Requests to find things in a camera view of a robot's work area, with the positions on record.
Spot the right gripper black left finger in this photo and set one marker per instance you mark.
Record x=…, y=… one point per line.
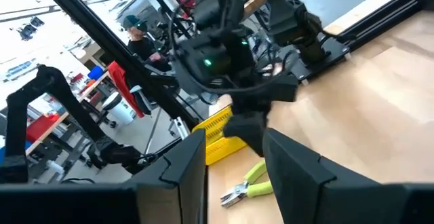
x=183, y=169

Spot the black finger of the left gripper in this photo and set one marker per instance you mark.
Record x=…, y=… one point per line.
x=249, y=132

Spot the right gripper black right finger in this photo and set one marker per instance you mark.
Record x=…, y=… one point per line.
x=305, y=190

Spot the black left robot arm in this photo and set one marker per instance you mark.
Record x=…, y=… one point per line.
x=291, y=20

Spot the black background robot arm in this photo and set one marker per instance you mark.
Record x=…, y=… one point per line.
x=54, y=85

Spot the yellow plastic basket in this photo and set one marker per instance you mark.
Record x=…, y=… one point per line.
x=220, y=146

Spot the white waste bin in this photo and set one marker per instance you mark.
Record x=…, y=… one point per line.
x=120, y=112

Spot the red cloth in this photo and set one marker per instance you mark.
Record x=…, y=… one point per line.
x=123, y=88

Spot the person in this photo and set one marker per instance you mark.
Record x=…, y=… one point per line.
x=139, y=45

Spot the blue container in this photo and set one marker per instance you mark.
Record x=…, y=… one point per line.
x=95, y=73

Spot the red box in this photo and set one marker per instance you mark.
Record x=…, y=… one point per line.
x=40, y=127

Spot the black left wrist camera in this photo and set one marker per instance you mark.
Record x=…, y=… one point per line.
x=207, y=57

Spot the black aluminium table frame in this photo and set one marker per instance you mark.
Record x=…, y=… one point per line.
x=113, y=47

